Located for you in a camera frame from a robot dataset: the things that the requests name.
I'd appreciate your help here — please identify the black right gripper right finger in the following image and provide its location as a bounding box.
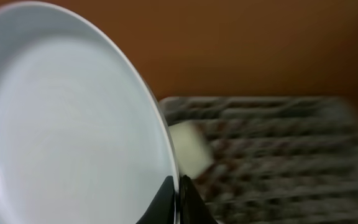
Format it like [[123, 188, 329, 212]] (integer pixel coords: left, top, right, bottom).
[[180, 175, 218, 224]]

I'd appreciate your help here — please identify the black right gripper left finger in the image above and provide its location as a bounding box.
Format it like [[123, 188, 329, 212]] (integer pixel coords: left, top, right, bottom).
[[136, 176, 175, 224]]

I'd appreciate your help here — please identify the green bowl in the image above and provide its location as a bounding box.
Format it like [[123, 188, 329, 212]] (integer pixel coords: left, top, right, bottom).
[[169, 121, 214, 179]]

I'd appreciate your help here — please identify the light blue plate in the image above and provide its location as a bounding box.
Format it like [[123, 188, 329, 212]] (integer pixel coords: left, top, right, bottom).
[[0, 1, 179, 223]]

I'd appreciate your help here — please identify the grey dishwasher rack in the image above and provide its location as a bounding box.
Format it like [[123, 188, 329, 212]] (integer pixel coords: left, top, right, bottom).
[[160, 96, 358, 223]]

